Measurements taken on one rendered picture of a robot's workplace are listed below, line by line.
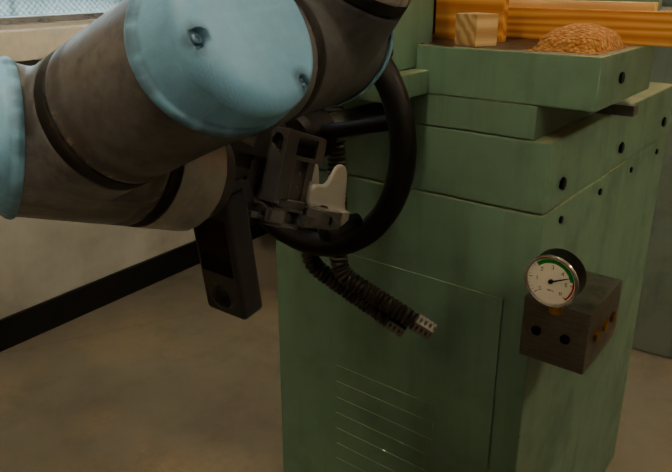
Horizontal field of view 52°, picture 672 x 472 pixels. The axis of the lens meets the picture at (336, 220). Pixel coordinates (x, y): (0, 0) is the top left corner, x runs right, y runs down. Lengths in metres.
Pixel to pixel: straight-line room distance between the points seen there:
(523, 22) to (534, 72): 0.18
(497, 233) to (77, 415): 1.20
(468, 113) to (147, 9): 0.58
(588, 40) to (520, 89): 0.09
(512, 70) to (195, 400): 1.21
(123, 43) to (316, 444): 0.99
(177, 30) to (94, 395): 1.58
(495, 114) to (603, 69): 0.13
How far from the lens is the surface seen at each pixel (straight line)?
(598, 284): 0.92
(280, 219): 0.56
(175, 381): 1.85
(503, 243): 0.89
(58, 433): 1.75
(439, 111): 0.89
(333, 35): 0.43
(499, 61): 0.84
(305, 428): 1.25
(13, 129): 0.40
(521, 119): 0.84
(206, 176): 0.49
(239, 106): 0.33
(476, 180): 0.88
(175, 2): 0.33
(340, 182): 0.65
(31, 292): 2.14
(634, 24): 0.95
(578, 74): 0.81
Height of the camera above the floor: 0.98
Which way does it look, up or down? 20 degrees down
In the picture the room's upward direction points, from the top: straight up
